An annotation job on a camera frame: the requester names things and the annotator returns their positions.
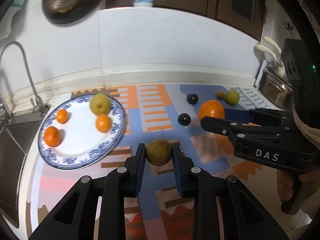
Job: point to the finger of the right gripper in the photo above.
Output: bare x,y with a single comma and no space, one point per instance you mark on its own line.
259,116
236,130

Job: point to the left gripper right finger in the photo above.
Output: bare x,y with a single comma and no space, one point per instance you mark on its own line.
223,208

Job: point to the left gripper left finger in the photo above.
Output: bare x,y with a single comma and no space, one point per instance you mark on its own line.
73,217

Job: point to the large orange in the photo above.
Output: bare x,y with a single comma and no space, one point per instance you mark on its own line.
211,108

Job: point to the brownish yellow round fruit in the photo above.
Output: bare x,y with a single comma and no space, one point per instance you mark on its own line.
158,152

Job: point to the small orange tangerine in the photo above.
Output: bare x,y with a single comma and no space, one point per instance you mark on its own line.
62,116

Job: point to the large yellow-green pear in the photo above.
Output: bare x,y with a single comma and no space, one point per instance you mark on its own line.
100,104

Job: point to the right hand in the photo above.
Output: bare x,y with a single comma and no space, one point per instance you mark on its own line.
285,183

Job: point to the steel pot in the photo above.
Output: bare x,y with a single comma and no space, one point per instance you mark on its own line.
277,92

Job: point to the green apple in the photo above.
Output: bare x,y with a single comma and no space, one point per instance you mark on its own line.
232,97

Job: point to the small yellow-brown fruit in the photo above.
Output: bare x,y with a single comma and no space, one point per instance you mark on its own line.
220,94

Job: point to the dark plum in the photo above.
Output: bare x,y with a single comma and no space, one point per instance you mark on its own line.
184,119
192,99

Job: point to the colourful patterned mat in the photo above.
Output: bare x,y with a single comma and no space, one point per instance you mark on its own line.
158,212

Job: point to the blue and white plate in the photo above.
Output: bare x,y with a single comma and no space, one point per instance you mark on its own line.
81,144

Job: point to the orange tangerine near edge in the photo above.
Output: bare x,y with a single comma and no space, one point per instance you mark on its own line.
52,136

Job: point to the black scissors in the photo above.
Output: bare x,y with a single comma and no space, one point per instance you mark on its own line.
288,25

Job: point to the steel sink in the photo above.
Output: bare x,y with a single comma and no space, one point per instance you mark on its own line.
17,134

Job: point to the thin chrome faucet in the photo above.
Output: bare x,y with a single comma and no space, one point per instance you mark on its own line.
16,75

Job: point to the cream handled saucepan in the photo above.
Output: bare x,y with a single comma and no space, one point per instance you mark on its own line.
274,51

